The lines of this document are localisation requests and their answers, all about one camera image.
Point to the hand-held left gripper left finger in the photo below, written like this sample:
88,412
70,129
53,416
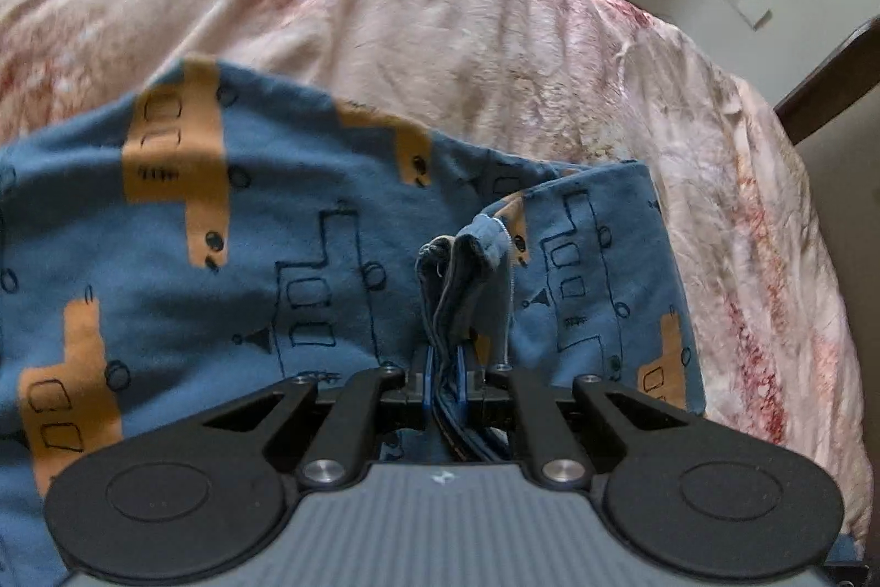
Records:
429,387

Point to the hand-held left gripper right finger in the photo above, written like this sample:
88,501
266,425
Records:
462,387

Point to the blue patterned pants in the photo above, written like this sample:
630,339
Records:
275,181

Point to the floral pink blanket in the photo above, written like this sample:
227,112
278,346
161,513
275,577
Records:
412,9

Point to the dark wooden headboard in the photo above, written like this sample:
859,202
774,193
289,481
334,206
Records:
839,78

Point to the white wall switch plate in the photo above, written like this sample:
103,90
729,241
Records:
748,4

